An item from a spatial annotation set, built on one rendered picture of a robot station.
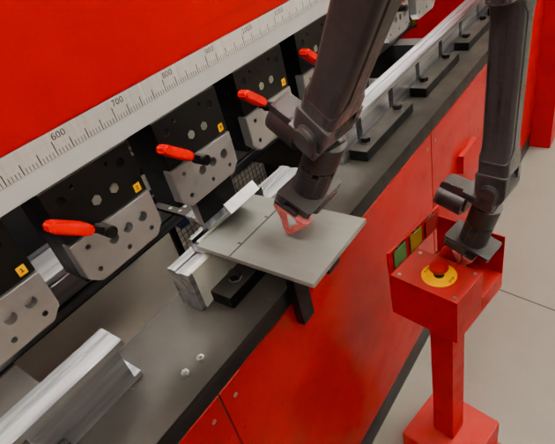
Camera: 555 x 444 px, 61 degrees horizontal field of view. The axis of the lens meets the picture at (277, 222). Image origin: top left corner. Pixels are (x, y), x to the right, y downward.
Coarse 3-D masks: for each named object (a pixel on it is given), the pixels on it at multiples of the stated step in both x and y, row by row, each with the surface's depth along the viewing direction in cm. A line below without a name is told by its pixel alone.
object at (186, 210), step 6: (144, 180) 108; (150, 192) 104; (156, 204) 104; (162, 204) 103; (186, 204) 101; (162, 210) 102; (168, 210) 101; (174, 210) 100; (180, 210) 100; (186, 210) 99; (180, 216) 99; (186, 216) 97; (192, 216) 97
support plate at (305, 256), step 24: (240, 216) 94; (264, 216) 92; (288, 216) 90; (312, 216) 88; (336, 216) 87; (216, 240) 89; (240, 240) 87; (264, 240) 86; (288, 240) 84; (312, 240) 83; (336, 240) 81; (264, 264) 80; (288, 264) 79; (312, 264) 78
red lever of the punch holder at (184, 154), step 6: (162, 144) 71; (156, 150) 72; (162, 150) 71; (168, 150) 71; (174, 150) 72; (180, 150) 73; (186, 150) 74; (168, 156) 72; (174, 156) 73; (180, 156) 73; (186, 156) 74; (192, 156) 75; (198, 156) 77; (204, 156) 77; (198, 162) 78; (204, 162) 77; (210, 162) 78
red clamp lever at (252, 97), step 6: (240, 90) 83; (246, 90) 82; (240, 96) 83; (246, 96) 83; (252, 96) 84; (258, 96) 85; (252, 102) 85; (258, 102) 85; (264, 102) 87; (270, 102) 89; (264, 108) 90
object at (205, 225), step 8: (224, 184) 93; (232, 184) 95; (216, 192) 91; (224, 192) 93; (232, 192) 95; (200, 200) 88; (208, 200) 90; (216, 200) 92; (224, 200) 94; (192, 208) 90; (200, 208) 89; (208, 208) 90; (216, 208) 92; (224, 208) 95; (200, 216) 90; (208, 216) 91; (216, 216) 94; (208, 224) 93
